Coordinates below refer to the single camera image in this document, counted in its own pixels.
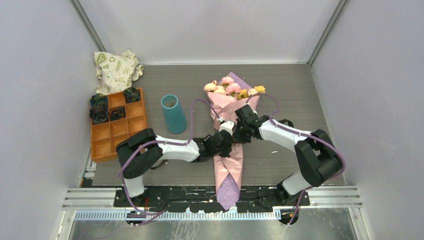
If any dark rolled fabric center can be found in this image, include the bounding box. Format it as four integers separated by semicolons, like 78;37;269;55
109;107;126;122

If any aluminium rail frame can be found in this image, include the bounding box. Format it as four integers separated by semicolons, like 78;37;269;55
61;185;364;222

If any dark rolled fabric top-left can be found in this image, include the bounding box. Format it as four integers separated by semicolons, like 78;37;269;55
89;93;108;107

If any dark rolled fabric middle-left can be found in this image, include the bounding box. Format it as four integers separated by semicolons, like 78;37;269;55
89;104;109;125

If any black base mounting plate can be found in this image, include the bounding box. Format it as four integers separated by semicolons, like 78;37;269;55
132;185;299;213

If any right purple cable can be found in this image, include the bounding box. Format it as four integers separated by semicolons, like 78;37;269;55
245;92;347;191

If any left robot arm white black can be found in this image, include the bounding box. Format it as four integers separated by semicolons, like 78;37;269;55
115;128;233;207

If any pink paper flower bouquet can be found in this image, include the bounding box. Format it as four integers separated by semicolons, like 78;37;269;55
203;72;266;211

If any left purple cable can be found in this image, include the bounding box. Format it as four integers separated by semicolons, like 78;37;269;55
117;98;223;220

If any dark rolled fabric top-right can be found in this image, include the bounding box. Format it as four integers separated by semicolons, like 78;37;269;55
122;87;141;104

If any orange compartment tray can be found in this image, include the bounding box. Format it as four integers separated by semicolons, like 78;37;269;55
90;87;148;163

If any black ribbon gold lettering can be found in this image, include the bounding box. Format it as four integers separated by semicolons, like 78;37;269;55
278;119;294;128

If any teal cylindrical vase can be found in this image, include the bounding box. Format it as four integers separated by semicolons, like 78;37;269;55
160;94;187;134

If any purple cable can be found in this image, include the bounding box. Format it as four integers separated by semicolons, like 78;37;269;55
245;92;347;191
117;98;223;220

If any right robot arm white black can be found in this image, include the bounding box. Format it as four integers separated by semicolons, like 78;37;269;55
233;104;344;206

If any cream printed cloth bag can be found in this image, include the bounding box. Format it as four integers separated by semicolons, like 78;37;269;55
93;49;144;95

